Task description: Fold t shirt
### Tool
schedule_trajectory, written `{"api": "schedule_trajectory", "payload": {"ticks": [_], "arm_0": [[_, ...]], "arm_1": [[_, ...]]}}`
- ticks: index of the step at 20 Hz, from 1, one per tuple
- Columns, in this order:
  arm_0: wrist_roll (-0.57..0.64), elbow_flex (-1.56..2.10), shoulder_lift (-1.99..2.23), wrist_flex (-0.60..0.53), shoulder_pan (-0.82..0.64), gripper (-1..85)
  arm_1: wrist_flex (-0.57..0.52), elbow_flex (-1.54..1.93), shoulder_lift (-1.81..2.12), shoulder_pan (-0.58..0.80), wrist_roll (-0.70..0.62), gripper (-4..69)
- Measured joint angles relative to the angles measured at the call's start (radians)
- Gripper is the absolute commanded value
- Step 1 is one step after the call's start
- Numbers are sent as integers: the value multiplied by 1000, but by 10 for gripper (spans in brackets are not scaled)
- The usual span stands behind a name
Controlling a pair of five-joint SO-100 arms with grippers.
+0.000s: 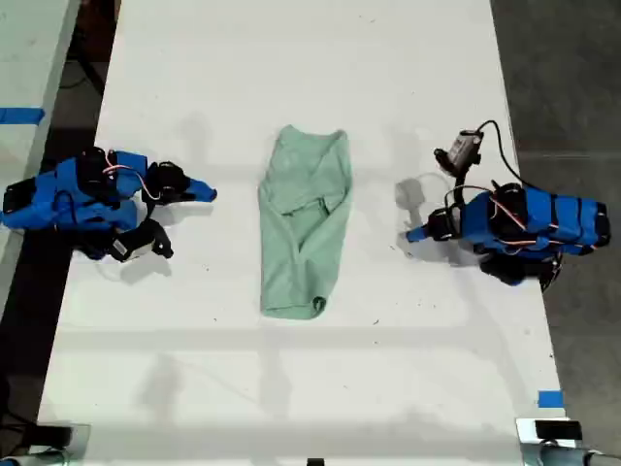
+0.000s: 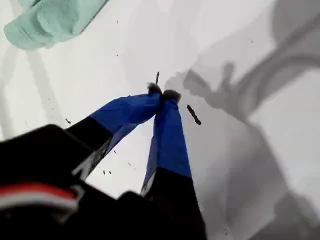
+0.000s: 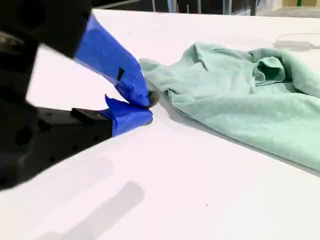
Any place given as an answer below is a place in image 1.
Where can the grey metal tube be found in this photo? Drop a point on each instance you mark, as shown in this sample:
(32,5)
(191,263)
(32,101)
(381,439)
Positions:
(567,456)
(34,458)

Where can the black box on white plate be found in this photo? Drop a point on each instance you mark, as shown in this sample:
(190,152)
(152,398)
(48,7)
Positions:
(558,429)

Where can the black box on clear plate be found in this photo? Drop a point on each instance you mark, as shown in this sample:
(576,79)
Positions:
(55,434)

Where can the small black block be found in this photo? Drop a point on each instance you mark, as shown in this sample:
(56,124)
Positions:
(315,461)

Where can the white side table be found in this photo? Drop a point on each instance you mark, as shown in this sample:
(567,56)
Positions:
(29,58)

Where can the long blue tape strip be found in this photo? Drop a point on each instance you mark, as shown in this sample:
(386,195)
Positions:
(22,115)

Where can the pale green T-shirt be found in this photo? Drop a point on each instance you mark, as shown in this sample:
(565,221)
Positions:
(301,218)

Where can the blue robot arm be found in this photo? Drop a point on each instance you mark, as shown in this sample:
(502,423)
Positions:
(533,218)
(73,204)

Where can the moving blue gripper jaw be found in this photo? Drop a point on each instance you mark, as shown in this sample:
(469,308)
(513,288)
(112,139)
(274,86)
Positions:
(194,197)
(420,238)

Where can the small blue tape square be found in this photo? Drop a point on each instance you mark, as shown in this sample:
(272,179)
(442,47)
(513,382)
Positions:
(550,399)

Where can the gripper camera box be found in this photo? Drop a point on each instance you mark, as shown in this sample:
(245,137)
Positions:
(128,248)
(464,146)

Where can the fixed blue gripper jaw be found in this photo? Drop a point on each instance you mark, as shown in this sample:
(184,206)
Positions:
(418,230)
(201,187)

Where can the camera black stalk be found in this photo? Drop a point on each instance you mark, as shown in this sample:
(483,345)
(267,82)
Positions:
(458,171)
(157,238)

